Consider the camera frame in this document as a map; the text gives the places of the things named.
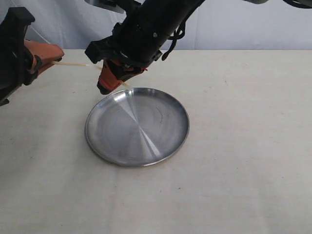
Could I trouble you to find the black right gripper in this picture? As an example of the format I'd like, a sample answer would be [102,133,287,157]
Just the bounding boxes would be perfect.
[85,14,162,95]

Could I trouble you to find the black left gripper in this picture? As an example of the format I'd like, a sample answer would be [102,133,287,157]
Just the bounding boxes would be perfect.
[0,7,64,106]

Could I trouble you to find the thin wooden stick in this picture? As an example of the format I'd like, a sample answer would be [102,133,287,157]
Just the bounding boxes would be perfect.
[51,61,131,89]

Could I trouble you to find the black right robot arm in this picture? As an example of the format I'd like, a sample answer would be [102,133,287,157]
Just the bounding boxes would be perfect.
[85,0,203,95]

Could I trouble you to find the round silver metal plate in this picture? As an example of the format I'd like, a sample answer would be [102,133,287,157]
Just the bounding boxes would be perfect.
[84,87,190,167]

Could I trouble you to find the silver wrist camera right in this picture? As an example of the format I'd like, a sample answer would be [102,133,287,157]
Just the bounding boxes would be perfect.
[84,0,125,14]

